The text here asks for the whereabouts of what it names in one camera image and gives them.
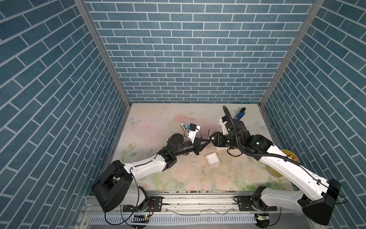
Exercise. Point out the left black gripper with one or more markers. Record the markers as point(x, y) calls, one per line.
point(197, 148)

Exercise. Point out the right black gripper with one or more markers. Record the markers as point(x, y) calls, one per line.
point(217, 141)

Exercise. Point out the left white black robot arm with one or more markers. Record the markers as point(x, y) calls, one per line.
point(117, 185)

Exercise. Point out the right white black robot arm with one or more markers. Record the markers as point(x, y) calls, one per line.
point(315, 196)

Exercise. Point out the blue black stapler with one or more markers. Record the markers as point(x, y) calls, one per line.
point(240, 114)

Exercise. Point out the yellow pen cup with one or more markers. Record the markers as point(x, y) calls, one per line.
point(292, 156)

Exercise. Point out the aluminium front rail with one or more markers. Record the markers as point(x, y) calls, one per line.
point(221, 202)

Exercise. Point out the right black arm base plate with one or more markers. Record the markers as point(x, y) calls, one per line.
point(248, 203)

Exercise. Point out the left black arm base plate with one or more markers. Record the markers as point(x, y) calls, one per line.
point(150, 204)

